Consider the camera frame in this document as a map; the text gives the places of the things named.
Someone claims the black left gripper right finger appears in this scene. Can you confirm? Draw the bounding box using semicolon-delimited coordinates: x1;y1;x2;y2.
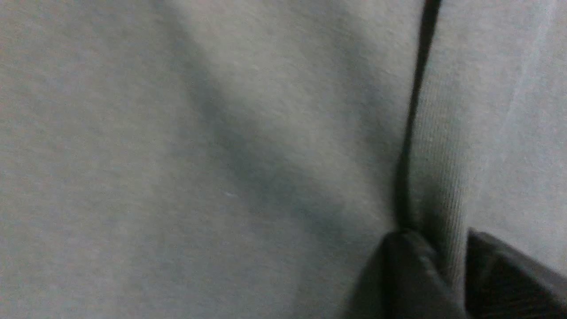
466;230;567;319

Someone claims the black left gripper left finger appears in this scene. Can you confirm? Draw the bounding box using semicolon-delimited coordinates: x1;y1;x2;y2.
350;230;469;319

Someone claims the dark gray long-sleeved shirt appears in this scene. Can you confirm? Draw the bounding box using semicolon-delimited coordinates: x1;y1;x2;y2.
1;0;566;319

